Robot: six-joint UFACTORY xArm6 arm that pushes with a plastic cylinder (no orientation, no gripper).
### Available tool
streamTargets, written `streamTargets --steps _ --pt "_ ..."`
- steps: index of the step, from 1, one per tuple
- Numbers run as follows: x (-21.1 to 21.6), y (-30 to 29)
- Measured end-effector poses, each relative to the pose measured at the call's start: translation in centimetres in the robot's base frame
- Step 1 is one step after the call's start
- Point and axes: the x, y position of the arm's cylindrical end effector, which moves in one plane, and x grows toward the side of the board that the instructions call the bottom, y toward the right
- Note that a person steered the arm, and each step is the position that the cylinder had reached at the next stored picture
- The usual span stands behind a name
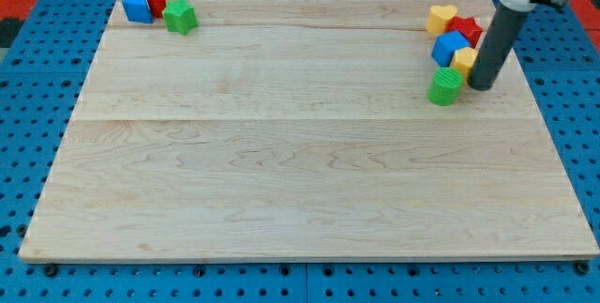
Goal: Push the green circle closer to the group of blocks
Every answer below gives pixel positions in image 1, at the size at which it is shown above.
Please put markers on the blue cube block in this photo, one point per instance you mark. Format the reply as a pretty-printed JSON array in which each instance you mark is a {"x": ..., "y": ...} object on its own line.
[{"x": 445, "y": 45}]

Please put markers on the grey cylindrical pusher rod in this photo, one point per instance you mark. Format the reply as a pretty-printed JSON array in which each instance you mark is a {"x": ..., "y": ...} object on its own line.
[{"x": 498, "y": 42}]

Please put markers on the blue triangle block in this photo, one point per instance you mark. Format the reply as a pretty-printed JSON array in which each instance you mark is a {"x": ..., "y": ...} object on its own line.
[{"x": 137, "y": 11}]

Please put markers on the yellow hexagon block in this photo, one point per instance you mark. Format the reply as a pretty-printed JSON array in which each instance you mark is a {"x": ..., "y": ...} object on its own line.
[{"x": 463, "y": 61}]

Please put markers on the green cylinder block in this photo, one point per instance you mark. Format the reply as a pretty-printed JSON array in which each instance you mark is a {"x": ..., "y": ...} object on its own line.
[{"x": 445, "y": 86}]

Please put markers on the green star block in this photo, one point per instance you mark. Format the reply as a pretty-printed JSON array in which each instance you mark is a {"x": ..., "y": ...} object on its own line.
[{"x": 179, "y": 16}]

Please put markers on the light wooden board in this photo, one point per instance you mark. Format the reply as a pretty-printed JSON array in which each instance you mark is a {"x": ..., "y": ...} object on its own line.
[{"x": 300, "y": 131}]

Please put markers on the red star block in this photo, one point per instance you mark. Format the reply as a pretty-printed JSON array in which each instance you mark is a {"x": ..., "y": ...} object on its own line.
[{"x": 467, "y": 27}]

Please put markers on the yellow heart block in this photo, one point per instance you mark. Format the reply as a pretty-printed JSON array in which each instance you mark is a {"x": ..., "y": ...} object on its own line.
[{"x": 439, "y": 17}]

